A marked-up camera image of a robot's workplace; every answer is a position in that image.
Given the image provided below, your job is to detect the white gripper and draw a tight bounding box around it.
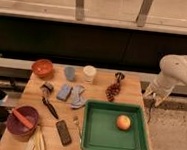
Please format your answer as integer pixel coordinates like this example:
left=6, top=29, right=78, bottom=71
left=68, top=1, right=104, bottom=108
left=143, top=80, right=173, bottom=106

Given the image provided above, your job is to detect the black rectangular eraser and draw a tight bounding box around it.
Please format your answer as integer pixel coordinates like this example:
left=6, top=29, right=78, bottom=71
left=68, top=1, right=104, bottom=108
left=56, top=120, right=72, bottom=146

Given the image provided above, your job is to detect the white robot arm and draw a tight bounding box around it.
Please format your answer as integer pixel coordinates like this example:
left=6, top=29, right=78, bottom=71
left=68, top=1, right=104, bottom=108
left=143, top=54, right=187, bottom=106

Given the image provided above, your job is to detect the white metal cup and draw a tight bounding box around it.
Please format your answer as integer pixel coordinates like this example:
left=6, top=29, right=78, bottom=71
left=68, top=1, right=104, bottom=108
left=83, top=65, right=97, bottom=83

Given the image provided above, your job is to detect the blue plastic cup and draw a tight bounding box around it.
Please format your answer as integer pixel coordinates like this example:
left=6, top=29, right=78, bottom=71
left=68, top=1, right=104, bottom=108
left=64, top=67, right=75, bottom=81

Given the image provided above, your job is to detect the apple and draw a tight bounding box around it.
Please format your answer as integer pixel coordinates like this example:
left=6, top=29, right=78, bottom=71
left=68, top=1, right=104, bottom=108
left=116, top=115, right=131, bottom=130

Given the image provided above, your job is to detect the green plastic tray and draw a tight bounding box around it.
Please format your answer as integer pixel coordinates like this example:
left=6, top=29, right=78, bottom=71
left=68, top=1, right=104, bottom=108
left=81, top=100, right=149, bottom=150

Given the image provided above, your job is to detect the crumpled blue cloth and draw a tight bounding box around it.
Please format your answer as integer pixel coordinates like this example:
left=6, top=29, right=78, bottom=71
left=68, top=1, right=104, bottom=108
left=71, top=85, right=86, bottom=109

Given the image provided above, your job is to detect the orange bowl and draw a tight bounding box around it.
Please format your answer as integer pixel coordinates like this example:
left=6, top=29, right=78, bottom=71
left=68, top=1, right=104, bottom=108
left=31, top=59, right=53, bottom=77

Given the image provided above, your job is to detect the yellow banana peel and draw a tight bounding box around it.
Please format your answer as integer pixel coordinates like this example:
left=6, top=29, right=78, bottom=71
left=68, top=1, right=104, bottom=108
left=25, top=126, right=46, bottom=150

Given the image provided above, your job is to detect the red stick in bowl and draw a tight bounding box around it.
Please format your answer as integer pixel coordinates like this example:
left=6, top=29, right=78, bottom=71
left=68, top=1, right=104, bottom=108
left=13, top=109, right=33, bottom=129

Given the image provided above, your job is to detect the purple bowl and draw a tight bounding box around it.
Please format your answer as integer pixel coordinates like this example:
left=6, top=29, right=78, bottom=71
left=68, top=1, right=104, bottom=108
left=6, top=105, right=39, bottom=137

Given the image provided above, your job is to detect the black handled brush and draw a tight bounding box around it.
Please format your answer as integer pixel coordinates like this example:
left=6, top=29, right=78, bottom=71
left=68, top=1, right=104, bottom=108
left=40, top=82, right=59, bottom=119

